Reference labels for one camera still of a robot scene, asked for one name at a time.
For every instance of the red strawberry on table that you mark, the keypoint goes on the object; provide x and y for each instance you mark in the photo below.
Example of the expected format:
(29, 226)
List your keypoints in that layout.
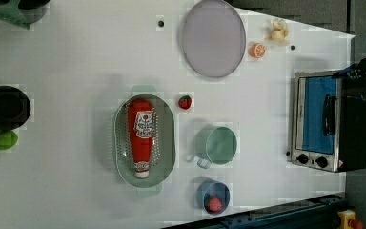
(185, 102)

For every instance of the black cup at corner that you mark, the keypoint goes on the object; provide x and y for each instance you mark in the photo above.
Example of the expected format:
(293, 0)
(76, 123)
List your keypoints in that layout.
(33, 10)

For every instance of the green oval strainer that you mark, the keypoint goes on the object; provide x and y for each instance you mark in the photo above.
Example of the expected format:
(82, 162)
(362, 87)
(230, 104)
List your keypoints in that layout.
(163, 150)

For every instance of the green mug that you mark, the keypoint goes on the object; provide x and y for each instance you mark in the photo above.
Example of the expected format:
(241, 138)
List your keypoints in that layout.
(213, 145)

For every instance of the green dustpan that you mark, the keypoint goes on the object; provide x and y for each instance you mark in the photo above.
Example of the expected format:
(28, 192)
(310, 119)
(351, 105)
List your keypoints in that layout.
(10, 13)

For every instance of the red ketchup bottle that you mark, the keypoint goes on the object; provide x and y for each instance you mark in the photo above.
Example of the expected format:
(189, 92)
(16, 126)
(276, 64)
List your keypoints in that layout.
(140, 120)

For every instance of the orange half slice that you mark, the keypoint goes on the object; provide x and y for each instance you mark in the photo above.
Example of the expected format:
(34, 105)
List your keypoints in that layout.
(257, 50)

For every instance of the black cylinder cup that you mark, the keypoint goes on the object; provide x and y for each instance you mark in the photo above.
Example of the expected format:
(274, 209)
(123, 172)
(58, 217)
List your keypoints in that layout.
(15, 108)

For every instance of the grey round plate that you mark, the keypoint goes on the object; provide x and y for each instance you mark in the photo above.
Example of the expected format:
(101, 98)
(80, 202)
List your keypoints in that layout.
(214, 38)

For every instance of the toaster oven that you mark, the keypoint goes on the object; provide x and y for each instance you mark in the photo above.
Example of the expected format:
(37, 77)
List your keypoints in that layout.
(329, 127)

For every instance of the yellow red emergency button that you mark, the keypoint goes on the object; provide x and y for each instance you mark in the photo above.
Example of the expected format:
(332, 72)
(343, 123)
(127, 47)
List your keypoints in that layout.
(348, 220)

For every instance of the green oval toy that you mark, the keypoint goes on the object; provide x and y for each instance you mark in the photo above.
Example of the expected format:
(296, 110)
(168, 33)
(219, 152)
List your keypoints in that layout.
(7, 140)

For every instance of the strawberry in blue cup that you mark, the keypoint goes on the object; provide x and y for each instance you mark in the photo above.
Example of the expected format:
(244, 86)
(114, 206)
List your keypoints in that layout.
(213, 204)

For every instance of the blue cup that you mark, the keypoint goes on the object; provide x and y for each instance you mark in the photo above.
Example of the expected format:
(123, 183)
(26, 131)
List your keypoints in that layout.
(211, 187)

